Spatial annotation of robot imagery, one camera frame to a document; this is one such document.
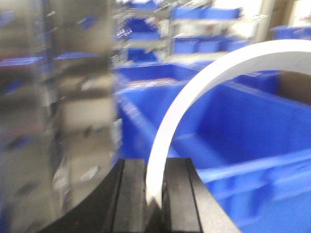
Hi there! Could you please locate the brown cardboard box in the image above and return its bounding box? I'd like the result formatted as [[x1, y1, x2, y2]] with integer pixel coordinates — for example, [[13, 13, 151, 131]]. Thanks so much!
[[277, 71, 311, 105]]

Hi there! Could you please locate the blue bin behind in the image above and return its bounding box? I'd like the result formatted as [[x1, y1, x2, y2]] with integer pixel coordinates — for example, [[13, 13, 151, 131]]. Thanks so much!
[[113, 63, 199, 85]]

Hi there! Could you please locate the grey shelving rack with bins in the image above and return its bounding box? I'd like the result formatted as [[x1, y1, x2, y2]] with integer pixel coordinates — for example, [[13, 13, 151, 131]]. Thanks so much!
[[111, 0, 260, 66]]

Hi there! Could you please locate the large blue target bin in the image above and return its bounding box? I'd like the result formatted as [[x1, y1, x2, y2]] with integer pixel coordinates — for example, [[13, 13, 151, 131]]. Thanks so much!
[[114, 80, 311, 233]]

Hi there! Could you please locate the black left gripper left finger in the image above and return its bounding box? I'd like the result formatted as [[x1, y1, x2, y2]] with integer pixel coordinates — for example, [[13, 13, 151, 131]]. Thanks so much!
[[38, 158, 149, 233]]

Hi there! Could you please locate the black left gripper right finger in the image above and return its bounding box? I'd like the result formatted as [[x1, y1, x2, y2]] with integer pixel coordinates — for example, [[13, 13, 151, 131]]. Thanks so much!
[[161, 158, 240, 233]]

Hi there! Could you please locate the white PVC pipe clamp half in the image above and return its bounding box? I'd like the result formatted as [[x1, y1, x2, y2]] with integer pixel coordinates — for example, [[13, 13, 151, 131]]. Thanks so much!
[[145, 39, 311, 207]]

